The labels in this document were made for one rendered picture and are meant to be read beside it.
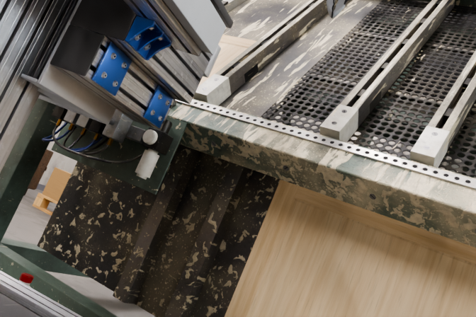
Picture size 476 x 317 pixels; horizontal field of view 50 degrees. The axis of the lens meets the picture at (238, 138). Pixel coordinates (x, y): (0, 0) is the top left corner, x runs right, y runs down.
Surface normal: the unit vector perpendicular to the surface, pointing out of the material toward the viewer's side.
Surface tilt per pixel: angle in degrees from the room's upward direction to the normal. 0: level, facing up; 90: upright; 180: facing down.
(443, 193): 55
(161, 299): 90
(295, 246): 90
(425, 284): 90
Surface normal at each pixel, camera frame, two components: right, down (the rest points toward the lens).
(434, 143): -0.12, -0.80
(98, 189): -0.43, -0.33
